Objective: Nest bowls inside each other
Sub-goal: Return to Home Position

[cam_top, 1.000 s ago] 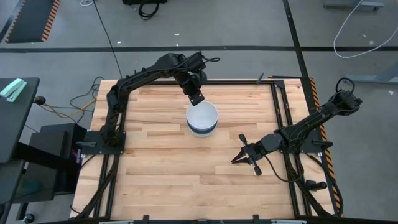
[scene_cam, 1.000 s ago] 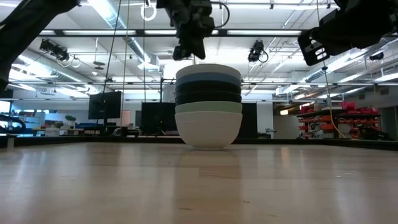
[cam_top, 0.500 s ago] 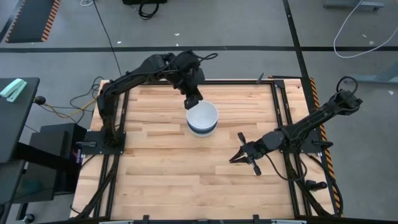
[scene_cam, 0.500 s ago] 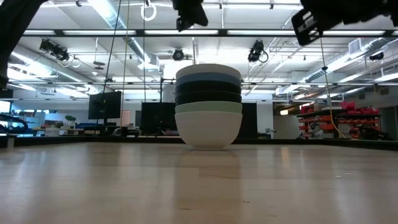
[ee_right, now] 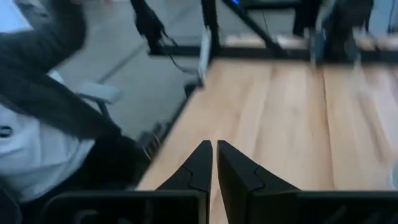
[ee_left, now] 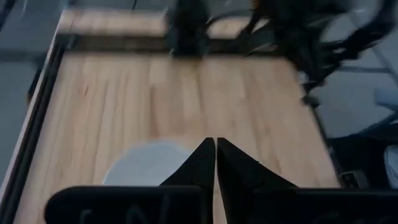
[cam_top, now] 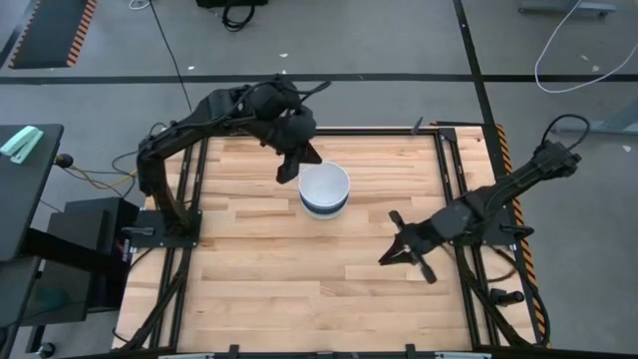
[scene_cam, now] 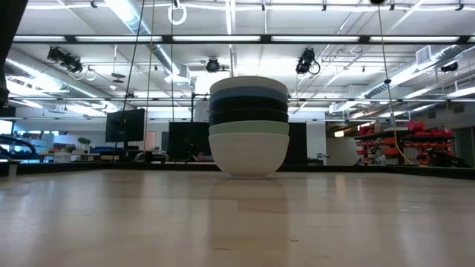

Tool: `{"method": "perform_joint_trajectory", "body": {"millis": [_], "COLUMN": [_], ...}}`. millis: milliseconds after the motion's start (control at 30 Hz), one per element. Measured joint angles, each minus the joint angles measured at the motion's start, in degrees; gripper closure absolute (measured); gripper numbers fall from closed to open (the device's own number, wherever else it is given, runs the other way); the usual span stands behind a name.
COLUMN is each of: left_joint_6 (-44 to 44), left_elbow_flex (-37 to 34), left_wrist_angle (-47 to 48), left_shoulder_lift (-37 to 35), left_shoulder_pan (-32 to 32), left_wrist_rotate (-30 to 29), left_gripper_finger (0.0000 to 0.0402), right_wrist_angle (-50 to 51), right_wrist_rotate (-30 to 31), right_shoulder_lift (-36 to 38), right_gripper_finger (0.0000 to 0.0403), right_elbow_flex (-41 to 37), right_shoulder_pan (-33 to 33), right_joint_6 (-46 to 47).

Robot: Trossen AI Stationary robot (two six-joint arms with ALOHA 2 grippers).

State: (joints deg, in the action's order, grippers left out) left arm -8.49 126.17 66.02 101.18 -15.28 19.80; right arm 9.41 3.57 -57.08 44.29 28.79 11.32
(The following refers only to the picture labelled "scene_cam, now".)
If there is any mint green bowl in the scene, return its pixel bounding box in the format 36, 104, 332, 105
208, 120, 290, 136

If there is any black bowl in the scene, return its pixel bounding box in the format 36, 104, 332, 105
209, 108, 289, 127

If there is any black monitor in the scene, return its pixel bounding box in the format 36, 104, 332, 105
105, 108, 146, 144
168, 121, 212, 161

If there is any black panel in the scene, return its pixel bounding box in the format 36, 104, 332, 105
288, 122, 309, 166

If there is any black framed linear light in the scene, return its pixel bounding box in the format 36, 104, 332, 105
10, 33, 475, 45

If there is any orange bin shelving rack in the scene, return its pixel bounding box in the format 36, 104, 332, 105
354, 124, 406, 167

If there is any white container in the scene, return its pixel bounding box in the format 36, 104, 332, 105
53, 151, 73, 164

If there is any red bin shelving rack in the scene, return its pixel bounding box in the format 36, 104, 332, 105
404, 120, 457, 167

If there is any black curved tube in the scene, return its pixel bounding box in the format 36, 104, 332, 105
0, 135, 38, 160

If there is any black ceiling camera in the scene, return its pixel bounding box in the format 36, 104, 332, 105
46, 46, 85, 74
295, 47, 316, 75
205, 57, 222, 74

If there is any thin hanging cable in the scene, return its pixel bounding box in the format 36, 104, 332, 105
169, 0, 174, 123

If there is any black aluminium table frame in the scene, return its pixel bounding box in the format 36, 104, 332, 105
0, 159, 475, 182

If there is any silver ceiling air duct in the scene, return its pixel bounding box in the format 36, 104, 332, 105
105, 0, 192, 86
365, 44, 475, 99

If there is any black hanging cable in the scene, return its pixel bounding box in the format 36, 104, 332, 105
122, 0, 146, 112

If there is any white cable ring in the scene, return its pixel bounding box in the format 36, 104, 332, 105
167, 2, 189, 26

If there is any yellow hanging cable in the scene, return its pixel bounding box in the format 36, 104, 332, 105
375, 2, 419, 166

